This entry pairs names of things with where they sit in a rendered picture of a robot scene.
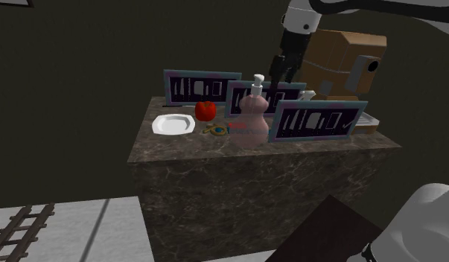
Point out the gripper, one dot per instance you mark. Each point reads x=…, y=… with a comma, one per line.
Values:
x=295, y=45

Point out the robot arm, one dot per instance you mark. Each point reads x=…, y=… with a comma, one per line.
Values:
x=423, y=225

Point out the blue-framed knife set picture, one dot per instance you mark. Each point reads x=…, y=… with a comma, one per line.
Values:
x=315, y=121
x=278, y=95
x=195, y=87

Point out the white cup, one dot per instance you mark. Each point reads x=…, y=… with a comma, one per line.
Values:
x=307, y=95

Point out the brown coffee machine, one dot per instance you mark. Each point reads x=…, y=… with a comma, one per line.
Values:
x=336, y=61

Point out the pink soap dispenser bottle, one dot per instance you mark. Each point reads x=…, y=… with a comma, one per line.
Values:
x=250, y=119

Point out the red bell pepper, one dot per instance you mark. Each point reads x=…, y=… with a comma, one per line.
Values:
x=205, y=111

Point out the gold and blue ornament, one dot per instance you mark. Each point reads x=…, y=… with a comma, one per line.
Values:
x=215, y=130

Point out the white plate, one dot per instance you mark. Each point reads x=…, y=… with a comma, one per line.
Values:
x=173, y=124

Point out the brown wooden ladder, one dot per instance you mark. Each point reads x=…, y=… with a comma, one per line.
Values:
x=19, y=232

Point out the wall picture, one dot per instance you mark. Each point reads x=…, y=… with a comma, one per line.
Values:
x=10, y=2

